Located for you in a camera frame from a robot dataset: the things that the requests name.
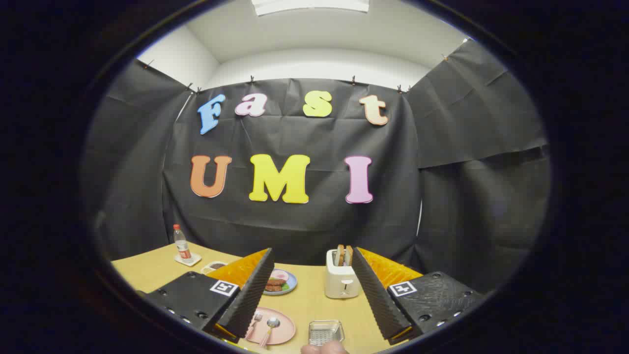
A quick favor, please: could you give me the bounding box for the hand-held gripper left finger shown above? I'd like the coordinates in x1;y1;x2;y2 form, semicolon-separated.
143;248;276;345

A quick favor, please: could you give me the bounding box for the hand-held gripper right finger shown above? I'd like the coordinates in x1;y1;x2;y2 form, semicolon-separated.
351;246;487;346

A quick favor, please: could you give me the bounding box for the fork with checkered handle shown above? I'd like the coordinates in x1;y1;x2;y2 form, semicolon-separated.
246;311;264;340

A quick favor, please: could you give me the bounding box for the spoon with checkered handle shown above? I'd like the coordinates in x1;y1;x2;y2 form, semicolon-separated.
259;317;281;349

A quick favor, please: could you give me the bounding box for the white toaster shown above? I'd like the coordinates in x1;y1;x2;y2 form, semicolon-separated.
325;248;363;299

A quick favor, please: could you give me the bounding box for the blue plate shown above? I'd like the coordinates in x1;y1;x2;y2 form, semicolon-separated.
263;269;298;295

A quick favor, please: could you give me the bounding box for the pink plate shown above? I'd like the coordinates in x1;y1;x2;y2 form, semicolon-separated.
244;307;296;346

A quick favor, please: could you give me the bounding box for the clear bottle with red label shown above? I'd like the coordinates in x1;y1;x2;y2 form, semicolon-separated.
173;224;192;260

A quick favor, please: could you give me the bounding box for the ceiling light panel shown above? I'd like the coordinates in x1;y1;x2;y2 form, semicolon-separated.
252;0;370;16

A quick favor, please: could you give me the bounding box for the metal wire basket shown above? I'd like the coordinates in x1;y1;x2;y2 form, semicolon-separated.
308;320;344;346

